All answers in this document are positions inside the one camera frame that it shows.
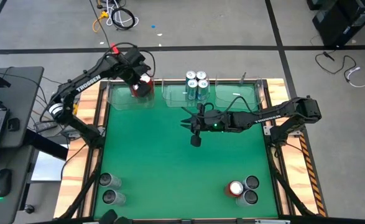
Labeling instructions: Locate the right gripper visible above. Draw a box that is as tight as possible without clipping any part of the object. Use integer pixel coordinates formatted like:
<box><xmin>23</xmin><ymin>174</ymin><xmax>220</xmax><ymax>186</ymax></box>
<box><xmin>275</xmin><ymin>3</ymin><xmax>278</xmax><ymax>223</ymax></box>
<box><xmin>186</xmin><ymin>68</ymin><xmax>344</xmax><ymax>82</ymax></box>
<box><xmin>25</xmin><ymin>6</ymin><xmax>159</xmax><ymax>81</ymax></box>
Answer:
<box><xmin>181</xmin><ymin>109</ymin><xmax>215</xmax><ymax>133</ymax></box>

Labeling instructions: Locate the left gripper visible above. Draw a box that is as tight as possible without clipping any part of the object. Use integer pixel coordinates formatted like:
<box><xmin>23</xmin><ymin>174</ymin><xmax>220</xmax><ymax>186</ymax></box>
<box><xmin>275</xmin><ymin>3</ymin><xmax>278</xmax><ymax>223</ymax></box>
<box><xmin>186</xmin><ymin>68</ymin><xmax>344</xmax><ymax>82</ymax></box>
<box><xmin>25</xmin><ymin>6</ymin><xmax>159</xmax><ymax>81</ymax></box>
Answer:
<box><xmin>115</xmin><ymin>47</ymin><xmax>152</xmax><ymax>83</ymax></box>

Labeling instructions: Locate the white soda can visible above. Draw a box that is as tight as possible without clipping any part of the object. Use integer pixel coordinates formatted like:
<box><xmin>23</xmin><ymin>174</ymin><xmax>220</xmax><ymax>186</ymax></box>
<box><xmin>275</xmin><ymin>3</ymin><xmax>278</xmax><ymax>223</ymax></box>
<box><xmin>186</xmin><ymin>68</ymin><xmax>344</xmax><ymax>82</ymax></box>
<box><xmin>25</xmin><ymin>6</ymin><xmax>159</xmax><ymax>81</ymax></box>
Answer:
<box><xmin>102</xmin><ymin>189</ymin><xmax>127</xmax><ymax>207</ymax></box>
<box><xmin>235</xmin><ymin>189</ymin><xmax>259</xmax><ymax>208</ymax></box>
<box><xmin>98</xmin><ymin>172</ymin><xmax>122</xmax><ymax>190</ymax></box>
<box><xmin>243</xmin><ymin>175</ymin><xmax>261</xmax><ymax>191</ymax></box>

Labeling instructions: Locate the clear plastic bin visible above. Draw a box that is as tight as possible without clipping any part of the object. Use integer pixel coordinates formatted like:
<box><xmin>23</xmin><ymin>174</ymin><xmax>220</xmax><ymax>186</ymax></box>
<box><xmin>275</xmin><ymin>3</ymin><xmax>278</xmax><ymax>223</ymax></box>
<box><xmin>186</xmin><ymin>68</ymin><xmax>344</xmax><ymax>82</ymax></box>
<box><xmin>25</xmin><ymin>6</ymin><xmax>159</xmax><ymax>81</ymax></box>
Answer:
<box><xmin>158</xmin><ymin>76</ymin><xmax>210</xmax><ymax>108</ymax></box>
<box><xmin>215</xmin><ymin>74</ymin><xmax>266</xmax><ymax>110</ymax></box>
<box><xmin>102</xmin><ymin>77</ymin><xmax>155</xmax><ymax>111</ymax></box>

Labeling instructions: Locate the green table mat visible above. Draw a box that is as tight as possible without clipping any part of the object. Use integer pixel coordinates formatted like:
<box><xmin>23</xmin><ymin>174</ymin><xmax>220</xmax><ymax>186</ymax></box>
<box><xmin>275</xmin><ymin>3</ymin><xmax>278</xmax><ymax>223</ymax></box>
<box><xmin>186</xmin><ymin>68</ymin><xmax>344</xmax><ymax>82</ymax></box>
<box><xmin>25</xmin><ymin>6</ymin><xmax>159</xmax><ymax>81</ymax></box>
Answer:
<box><xmin>93</xmin><ymin>82</ymin><xmax>279</xmax><ymax>220</ymax></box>

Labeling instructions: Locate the black power brick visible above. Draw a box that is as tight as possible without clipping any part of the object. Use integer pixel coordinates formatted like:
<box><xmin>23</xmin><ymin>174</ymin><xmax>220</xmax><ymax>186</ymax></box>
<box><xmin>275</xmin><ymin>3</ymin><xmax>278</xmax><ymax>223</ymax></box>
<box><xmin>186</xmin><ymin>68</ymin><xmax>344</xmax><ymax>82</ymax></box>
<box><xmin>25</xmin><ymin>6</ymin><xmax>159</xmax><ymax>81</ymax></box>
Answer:
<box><xmin>34</xmin><ymin>120</ymin><xmax>57</xmax><ymax>133</ymax></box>

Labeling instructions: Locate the black office desk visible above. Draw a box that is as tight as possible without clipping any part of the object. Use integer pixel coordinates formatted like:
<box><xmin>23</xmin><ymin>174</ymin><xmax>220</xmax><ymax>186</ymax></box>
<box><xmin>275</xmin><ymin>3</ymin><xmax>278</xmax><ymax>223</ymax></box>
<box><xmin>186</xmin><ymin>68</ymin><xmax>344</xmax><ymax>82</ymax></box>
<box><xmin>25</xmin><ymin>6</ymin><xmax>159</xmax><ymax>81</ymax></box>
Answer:
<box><xmin>0</xmin><ymin>66</ymin><xmax>70</xmax><ymax>224</ymax></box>

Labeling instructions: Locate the yellow black hazard tape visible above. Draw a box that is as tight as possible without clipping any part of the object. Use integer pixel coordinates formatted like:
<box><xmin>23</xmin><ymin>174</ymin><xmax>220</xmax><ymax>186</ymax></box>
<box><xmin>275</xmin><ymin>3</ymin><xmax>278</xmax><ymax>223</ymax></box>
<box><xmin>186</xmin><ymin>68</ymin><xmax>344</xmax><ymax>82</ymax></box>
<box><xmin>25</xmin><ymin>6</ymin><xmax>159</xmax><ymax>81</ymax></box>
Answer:
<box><xmin>298</xmin><ymin>133</ymin><xmax>328</xmax><ymax>218</ymax></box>

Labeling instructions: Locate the black adapter box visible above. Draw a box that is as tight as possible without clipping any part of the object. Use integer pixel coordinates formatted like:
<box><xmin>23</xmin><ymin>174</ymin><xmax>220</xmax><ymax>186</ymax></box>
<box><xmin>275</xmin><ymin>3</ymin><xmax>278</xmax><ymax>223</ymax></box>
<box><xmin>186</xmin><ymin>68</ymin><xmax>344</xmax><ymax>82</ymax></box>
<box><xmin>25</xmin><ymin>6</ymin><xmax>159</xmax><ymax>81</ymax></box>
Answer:
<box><xmin>7</xmin><ymin>117</ymin><xmax>21</xmax><ymax>132</ymax></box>

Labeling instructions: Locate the white board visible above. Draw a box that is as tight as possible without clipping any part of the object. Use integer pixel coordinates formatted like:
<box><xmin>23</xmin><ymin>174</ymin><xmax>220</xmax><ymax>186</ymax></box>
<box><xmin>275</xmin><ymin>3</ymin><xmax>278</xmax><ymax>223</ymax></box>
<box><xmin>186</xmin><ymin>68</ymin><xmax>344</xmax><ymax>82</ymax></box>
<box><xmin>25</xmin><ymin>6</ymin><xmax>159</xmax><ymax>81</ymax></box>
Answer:
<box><xmin>31</xmin><ymin>151</ymin><xmax>67</xmax><ymax>182</ymax></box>

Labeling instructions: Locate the black computer mouse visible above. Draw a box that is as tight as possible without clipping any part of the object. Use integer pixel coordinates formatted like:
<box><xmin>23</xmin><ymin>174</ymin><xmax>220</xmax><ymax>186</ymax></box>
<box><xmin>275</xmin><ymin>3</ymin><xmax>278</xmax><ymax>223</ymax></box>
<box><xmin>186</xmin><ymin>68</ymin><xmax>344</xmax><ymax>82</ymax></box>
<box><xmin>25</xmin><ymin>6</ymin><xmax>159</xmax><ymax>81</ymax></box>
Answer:
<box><xmin>0</xmin><ymin>167</ymin><xmax>14</xmax><ymax>200</ymax></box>

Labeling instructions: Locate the black computer tower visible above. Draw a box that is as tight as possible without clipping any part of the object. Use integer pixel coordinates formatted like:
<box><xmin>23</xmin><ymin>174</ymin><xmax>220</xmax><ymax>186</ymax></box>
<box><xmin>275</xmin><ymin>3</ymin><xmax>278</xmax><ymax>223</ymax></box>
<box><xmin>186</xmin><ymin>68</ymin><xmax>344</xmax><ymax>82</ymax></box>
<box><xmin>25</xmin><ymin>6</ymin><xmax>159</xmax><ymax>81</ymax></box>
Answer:
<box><xmin>306</xmin><ymin>0</ymin><xmax>365</xmax><ymax>48</ymax></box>

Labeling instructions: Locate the black coiled cable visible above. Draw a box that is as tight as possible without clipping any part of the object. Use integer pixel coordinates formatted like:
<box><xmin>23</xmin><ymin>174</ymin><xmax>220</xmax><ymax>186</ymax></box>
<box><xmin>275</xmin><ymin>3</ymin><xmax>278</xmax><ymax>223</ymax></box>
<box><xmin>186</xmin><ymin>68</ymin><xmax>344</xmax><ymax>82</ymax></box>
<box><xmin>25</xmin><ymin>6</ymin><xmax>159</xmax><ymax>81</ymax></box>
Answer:
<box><xmin>110</xmin><ymin>6</ymin><xmax>136</xmax><ymax>31</ymax></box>

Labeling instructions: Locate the white coiled cable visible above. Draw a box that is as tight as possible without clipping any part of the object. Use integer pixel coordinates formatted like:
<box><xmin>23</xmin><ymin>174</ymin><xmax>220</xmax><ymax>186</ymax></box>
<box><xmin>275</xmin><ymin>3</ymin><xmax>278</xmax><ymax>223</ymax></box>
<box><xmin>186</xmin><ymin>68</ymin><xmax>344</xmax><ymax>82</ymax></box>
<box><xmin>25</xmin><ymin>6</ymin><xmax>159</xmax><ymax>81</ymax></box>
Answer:
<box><xmin>105</xmin><ymin>0</ymin><xmax>139</xmax><ymax>27</ymax></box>

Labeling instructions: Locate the long thin black cable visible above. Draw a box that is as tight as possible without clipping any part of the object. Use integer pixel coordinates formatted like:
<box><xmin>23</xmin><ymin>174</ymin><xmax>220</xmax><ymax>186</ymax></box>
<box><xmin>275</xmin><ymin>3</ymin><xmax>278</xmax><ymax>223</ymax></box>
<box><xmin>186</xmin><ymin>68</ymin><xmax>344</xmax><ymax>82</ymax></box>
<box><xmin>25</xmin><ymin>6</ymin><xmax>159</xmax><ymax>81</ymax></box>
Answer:
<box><xmin>88</xmin><ymin>0</ymin><xmax>113</xmax><ymax>47</ymax></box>

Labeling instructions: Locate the yellow cable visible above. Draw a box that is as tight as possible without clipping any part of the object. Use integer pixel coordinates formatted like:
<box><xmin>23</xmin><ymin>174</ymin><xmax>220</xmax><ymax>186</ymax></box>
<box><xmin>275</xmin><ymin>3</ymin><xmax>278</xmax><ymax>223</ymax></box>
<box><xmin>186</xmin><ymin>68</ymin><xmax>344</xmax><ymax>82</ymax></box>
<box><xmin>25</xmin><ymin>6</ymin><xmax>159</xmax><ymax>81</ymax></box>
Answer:
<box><xmin>91</xmin><ymin>10</ymin><xmax>109</xmax><ymax>34</ymax></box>

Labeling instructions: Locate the black metal rig frame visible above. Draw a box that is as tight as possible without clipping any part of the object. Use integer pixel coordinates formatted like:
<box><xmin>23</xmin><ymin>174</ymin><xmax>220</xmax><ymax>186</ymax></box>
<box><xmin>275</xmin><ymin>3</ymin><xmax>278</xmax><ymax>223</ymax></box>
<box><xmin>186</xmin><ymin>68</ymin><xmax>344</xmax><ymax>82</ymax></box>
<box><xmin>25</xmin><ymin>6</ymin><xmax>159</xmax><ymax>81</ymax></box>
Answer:
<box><xmin>57</xmin><ymin>79</ymin><xmax>326</xmax><ymax>224</ymax></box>

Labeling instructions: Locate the black floor cable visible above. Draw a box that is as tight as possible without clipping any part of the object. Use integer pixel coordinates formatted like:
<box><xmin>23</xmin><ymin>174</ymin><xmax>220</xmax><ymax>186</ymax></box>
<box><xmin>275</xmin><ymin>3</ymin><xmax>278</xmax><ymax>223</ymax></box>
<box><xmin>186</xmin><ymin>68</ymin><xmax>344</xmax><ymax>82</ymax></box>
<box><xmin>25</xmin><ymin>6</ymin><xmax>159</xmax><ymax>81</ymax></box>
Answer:
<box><xmin>314</xmin><ymin>50</ymin><xmax>357</xmax><ymax>83</ymax></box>

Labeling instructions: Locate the white floor cable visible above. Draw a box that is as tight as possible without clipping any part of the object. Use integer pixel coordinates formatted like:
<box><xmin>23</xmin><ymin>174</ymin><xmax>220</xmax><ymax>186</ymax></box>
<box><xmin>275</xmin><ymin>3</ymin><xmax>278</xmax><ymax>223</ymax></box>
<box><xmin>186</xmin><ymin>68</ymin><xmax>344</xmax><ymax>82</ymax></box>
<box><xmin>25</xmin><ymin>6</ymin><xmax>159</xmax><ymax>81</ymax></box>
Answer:
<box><xmin>343</xmin><ymin>65</ymin><xmax>365</xmax><ymax>89</ymax></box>

